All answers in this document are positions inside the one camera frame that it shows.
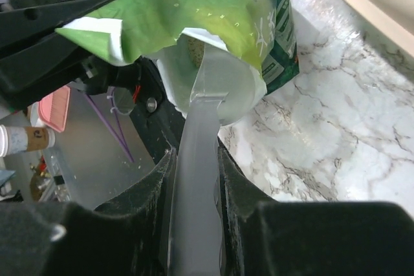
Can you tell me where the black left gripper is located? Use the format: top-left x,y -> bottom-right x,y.
1,0 -> 142,110

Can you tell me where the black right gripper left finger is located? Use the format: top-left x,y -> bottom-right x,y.
1,150 -> 177,275

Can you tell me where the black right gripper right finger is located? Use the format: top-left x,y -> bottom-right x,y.
218,145 -> 413,275

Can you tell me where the clear plastic litter scoop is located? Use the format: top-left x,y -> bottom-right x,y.
168,39 -> 265,275

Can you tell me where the green cat litter bag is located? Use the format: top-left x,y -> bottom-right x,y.
54,0 -> 300,128

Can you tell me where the white capped bottle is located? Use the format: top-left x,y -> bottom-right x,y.
1,125 -> 56,157

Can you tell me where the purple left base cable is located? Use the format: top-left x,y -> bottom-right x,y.
85,87 -> 135,164

